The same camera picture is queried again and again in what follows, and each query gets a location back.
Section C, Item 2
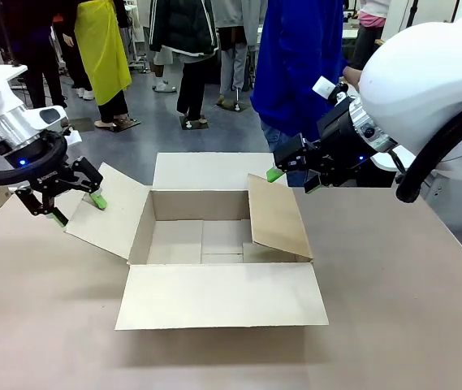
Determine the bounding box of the person in pink top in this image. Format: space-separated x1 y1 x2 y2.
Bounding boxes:
351 0 388 71

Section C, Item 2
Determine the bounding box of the person in blue jacket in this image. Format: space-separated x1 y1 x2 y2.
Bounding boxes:
250 0 350 164

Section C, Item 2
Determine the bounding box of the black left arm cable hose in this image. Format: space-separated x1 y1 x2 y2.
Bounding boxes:
0 132 69 188

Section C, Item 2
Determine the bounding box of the person's left hand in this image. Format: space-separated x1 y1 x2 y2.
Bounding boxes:
342 64 364 89

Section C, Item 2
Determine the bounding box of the brown cardboard box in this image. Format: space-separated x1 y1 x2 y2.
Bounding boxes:
64 152 330 331

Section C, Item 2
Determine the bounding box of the person's left forearm blue sleeve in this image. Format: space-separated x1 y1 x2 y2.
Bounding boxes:
313 15 350 80

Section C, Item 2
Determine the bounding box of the white work table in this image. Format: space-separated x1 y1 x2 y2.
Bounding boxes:
2 63 28 91

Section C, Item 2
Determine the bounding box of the person in black clothes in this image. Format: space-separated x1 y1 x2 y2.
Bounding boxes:
2 0 78 110

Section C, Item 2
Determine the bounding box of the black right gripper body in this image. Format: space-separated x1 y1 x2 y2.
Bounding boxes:
315 99 378 188

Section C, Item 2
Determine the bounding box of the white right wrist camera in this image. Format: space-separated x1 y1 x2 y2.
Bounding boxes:
312 76 357 107

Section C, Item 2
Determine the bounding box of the person in grey hoodie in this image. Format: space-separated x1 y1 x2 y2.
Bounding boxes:
213 0 269 106

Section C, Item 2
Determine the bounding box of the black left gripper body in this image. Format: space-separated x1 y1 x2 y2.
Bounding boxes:
27 159 93 204

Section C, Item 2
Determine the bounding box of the dark floor plate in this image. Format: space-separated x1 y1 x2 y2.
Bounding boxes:
179 115 210 132
215 97 253 112
108 117 142 132
69 117 94 133

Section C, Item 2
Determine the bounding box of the person in yellow apron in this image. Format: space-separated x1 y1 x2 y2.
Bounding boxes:
62 0 135 129

